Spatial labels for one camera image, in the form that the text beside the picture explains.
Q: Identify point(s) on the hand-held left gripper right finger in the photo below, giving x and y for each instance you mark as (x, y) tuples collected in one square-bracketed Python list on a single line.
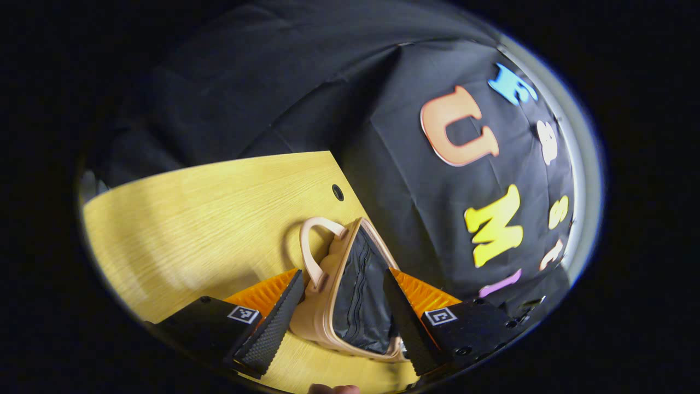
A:
[(407, 328)]

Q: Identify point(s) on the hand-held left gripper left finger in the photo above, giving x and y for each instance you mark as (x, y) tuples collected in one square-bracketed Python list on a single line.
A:
[(273, 334)]

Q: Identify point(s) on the pink suitcase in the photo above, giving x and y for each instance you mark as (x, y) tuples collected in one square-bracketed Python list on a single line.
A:
[(361, 295)]

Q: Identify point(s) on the black backdrop cloth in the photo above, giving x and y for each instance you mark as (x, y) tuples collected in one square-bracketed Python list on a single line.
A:
[(415, 219)]

